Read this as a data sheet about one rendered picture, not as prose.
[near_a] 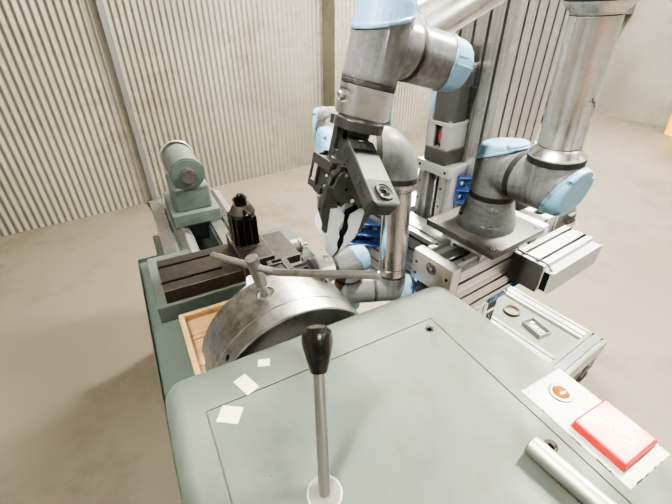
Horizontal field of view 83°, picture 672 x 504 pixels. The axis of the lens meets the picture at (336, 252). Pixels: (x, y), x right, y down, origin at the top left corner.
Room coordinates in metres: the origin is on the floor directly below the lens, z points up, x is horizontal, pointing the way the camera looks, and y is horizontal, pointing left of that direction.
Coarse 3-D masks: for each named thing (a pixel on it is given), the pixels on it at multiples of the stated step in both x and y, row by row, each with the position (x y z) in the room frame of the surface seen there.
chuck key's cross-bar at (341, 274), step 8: (216, 256) 0.56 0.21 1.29; (224, 256) 0.55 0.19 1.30; (240, 264) 0.53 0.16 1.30; (264, 272) 0.51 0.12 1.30; (272, 272) 0.50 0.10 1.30; (280, 272) 0.49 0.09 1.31; (288, 272) 0.48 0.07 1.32; (296, 272) 0.47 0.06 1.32; (304, 272) 0.47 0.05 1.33; (312, 272) 0.46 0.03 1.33; (320, 272) 0.45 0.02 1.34; (328, 272) 0.44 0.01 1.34; (336, 272) 0.44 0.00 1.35; (344, 272) 0.43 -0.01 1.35; (352, 272) 0.42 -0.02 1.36; (360, 272) 0.42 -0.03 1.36; (368, 272) 0.41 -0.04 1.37; (376, 272) 0.41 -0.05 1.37
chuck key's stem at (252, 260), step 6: (246, 258) 0.52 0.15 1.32; (252, 258) 0.52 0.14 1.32; (258, 258) 0.52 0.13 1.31; (252, 264) 0.51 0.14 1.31; (258, 264) 0.52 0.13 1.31; (252, 270) 0.51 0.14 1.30; (252, 276) 0.52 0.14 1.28; (258, 276) 0.51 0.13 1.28; (264, 276) 0.52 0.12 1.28; (258, 282) 0.52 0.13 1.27; (264, 282) 0.52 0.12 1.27; (264, 288) 0.52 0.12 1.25; (264, 294) 0.52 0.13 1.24
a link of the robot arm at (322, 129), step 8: (320, 112) 1.28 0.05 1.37; (328, 112) 1.24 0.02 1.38; (336, 112) 1.24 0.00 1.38; (312, 120) 1.27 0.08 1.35; (320, 120) 1.24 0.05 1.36; (328, 120) 1.17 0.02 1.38; (312, 128) 1.26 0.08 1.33; (320, 128) 0.90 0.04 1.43; (328, 128) 0.89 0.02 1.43; (320, 136) 0.88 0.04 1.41; (328, 136) 0.86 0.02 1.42; (376, 136) 0.87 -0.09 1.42; (320, 144) 0.87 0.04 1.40; (328, 144) 0.85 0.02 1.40; (376, 144) 0.85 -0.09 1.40
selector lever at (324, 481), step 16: (320, 384) 0.24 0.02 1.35; (320, 400) 0.23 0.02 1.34; (320, 416) 0.23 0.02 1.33; (320, 432) 0.22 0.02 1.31; (320, 448) 0.21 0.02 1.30; (320, 464) 0.20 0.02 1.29; (320, 480) 0.19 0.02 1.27; (336, 480) 0.20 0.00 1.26; (320, 496) 0.19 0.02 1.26; (336, 496) 0.19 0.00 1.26
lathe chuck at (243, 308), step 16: (256, 288) 0.55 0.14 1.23; (272, 288) 0.54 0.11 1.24; (288, 288) 0.54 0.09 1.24; (304, 288) 0.55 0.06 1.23; (320, 288) 0.56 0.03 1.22; (336, 288) 0.62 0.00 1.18; (224, 304) 0.54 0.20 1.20; (240, 304) 0.52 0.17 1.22; (256, 304) 0.51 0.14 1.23; (272, 304) 0.50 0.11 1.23; (224, 320) 0.50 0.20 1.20; (240, 320) 0.48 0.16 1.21; (208, 336) 0.50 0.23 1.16; (224, 336) 0.47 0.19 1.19; (208, 352) 0.48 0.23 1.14; (208, 368) 0.46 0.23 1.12
